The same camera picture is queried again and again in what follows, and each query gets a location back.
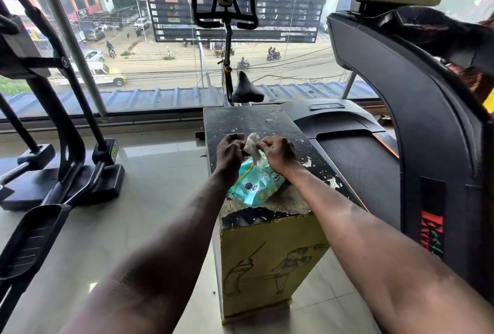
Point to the black treadmill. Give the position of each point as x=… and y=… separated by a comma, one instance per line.
x=405, y=133

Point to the person's left thumb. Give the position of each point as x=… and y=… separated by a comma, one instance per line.
x=242, y=145

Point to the black elliptical trainer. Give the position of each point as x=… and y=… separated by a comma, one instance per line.
x=50, y=133

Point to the black signboard outside window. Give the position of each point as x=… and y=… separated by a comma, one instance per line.
x=239, y=13

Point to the white wet wipe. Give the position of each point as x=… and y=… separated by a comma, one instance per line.
x=253, y=147

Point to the light blue wipes packet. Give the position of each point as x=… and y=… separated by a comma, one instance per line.
x=252, y=187

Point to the black exercise bike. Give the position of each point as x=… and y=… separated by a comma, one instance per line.
x=231, y=36

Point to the person's right forearm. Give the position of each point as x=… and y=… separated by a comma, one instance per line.
x=386, y=260

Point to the person's left hand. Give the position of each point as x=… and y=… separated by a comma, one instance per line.
x=228, y=154

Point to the metal window frame post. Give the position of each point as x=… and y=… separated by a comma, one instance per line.
x=69, y=36

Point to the person's left forearm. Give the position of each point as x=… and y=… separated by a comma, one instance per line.
x=154, y=268

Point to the yellow wooden plyo box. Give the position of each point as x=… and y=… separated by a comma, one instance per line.
x=262, y=237

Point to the person's right hand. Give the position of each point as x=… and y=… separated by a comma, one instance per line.
x=281, y=154

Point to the person's right thumb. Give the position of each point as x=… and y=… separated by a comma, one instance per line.
x=265, y=148

